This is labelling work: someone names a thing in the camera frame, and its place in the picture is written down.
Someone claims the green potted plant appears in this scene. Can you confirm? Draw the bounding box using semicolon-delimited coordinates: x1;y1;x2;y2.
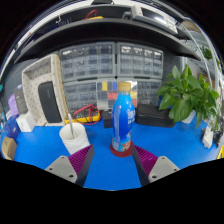
155;64;221;131

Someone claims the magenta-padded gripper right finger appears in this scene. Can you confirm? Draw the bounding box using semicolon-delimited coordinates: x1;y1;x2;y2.
131;144;181;187

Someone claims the dark overhead shelf unit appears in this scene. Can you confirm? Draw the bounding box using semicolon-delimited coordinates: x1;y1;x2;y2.
9;0;203;64

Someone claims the small white adapter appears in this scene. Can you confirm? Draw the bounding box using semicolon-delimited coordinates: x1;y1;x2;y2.
202;126;214;149

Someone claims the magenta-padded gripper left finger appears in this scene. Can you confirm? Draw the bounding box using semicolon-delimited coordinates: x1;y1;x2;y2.
44;144;96;187

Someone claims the white ribbed cup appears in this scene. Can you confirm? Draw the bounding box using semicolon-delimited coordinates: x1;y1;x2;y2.
58;122;91;155

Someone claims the purple bag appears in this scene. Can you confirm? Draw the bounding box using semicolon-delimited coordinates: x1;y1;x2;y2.
7;93;20;118

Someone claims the white perforated tray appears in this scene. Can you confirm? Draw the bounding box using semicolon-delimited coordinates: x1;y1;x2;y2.
21;53;70;127

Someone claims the black case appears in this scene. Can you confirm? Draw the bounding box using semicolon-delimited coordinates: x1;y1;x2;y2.
134;103;176;129

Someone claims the blue drink bottle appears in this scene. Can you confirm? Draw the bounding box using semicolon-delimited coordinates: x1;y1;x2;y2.
111;81;136;153

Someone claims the grey small-parts drawer cabinet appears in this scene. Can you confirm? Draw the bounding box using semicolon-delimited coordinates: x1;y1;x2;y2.
63;79;99;113
116;42;165;80
59;41;117;83
136;79;163;107

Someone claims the black box with white label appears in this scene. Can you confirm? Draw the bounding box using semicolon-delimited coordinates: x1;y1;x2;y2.
101;109;114;129

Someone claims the metal spoon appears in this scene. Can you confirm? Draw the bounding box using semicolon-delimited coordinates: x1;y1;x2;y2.
67;113;76;139

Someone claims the blue box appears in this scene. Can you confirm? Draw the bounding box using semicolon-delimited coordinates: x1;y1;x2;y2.
2;116;22;139

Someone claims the brown cardboard box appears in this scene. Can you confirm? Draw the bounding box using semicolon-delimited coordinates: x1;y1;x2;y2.
1;136;18;161

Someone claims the dark grey box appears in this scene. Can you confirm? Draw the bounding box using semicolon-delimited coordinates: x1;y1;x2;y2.
13;83;29;116

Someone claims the white metal shelf unit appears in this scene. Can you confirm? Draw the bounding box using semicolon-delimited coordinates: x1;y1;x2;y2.
181;19;224;101

